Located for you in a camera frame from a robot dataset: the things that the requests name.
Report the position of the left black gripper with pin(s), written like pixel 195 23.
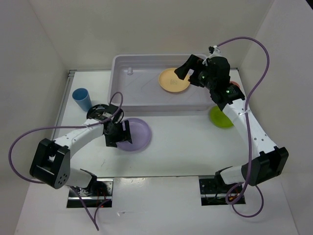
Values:
pixel 124 135

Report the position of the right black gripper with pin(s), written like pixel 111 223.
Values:
pixel 193 62

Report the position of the purple plastic plate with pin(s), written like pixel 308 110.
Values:
pixel 140 133

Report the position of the orange plastic plate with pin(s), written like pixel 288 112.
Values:
pixel 170 82

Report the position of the coral plastic cup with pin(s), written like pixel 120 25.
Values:
pixel 235 83

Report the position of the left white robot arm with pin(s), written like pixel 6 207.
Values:
pixel 51 163

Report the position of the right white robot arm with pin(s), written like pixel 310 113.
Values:
pixel 265 159

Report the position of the lavender plastic bin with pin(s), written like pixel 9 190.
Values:
pixel 134 84

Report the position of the black plate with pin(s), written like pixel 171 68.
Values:
pixel 102 112

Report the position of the blue plastic cup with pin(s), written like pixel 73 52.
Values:
pixel 82 98

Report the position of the green plastic plate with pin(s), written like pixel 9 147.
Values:
pixel 219 119

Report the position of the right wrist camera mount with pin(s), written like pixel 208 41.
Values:
pixel 214 51

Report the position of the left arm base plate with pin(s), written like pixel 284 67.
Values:
pixel 99 196

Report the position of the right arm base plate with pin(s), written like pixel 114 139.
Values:
pixel 211 193

